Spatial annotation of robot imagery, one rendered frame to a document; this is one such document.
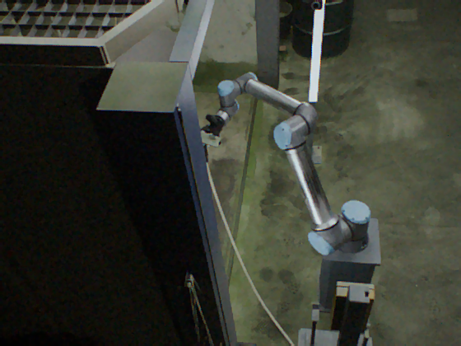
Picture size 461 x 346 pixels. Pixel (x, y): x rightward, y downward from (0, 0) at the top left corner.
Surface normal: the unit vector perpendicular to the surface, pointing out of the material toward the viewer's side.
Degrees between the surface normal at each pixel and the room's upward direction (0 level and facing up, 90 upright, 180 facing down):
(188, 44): 0
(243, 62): 90
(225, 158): 0
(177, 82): 0
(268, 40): 90
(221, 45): 90
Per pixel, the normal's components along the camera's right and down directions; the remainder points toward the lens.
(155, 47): 0.12, -0.61
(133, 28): 0.79, 0.43
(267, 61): -0.14, 0.78
